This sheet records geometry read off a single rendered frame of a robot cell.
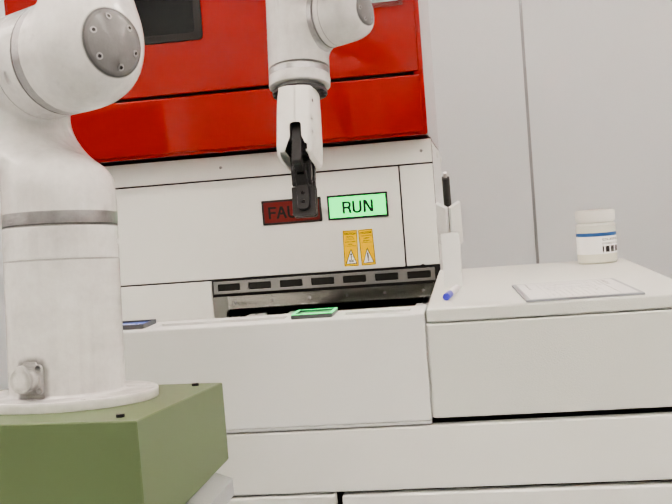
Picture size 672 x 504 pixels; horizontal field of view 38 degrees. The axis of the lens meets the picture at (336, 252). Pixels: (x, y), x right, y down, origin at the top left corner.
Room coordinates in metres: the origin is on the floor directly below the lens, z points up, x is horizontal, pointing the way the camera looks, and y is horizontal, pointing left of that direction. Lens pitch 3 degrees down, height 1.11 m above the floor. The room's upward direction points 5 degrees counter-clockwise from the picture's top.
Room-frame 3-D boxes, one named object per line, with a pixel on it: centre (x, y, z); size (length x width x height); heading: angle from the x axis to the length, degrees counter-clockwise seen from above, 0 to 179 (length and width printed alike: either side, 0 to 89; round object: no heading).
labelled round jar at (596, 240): (1.74, -0.47, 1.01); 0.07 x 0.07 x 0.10
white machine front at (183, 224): (1.92, 0.20, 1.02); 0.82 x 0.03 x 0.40; 82
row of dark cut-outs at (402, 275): (1.89, 0.03, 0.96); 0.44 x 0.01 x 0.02; 82
